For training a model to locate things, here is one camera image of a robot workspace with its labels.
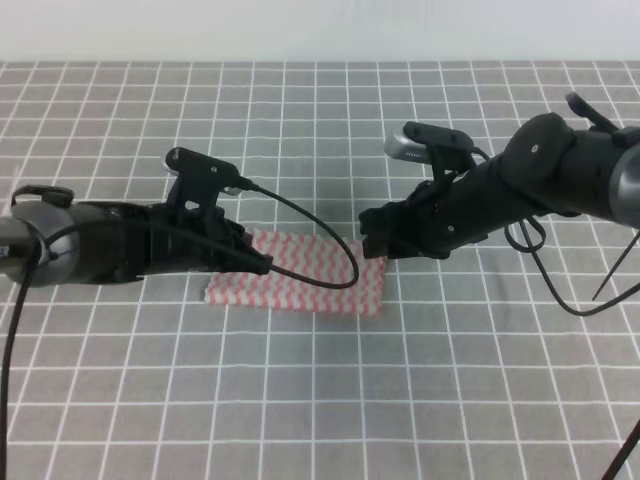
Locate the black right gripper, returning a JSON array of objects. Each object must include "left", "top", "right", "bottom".
[{"left": 359, "top": 167, "right": 505, "bottom": 259}]

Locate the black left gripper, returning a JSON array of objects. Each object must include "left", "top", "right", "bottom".
[{"left": 119, "top": 204, "right": 273, "bottom": 279}]

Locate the pink white wavy striped towel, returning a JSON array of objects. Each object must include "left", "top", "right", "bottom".
[{"left": 201, "top": 228, "right": 389, "bottom": 317}]

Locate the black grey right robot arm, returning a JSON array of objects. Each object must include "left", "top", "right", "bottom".
[{"left": 359, "top": 92, "right": 639, "bottom": 259}]

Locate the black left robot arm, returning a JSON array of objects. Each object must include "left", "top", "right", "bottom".
[{"left": 1, "top": 185, "right": 272, "bottom": 287}]

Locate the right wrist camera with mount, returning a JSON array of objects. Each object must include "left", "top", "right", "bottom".
[{"left": 384, "top": 121, "right": 476, "bottom": 181}]

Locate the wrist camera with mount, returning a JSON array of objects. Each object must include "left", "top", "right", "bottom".
[
  {"left": 164, "top": 147, "right": 244, "bottom": 209},
  {"left": 384, "top": 121, "right": 476, "bottom": 181}
]

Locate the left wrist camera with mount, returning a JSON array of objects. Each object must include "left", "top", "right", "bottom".
[{"left": 164, "top": 147, "right": 244, "bottom": 209}]

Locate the black right camera cable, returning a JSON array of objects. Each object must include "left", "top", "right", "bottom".
[{"left": 469, "top": 147, "right": 640, "bottom": 317}]

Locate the black camera cable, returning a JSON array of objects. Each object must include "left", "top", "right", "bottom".
[
  {"left": 469, "top": 147, "right": 640, "bottom": 317},
  {"left": 0, "top": 182, "right": 360, "bottom": 480}
]

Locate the black left camera cable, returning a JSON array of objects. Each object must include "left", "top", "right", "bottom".
[{"left": 0, "top": 182, "right": 360, "bottom": 480}]

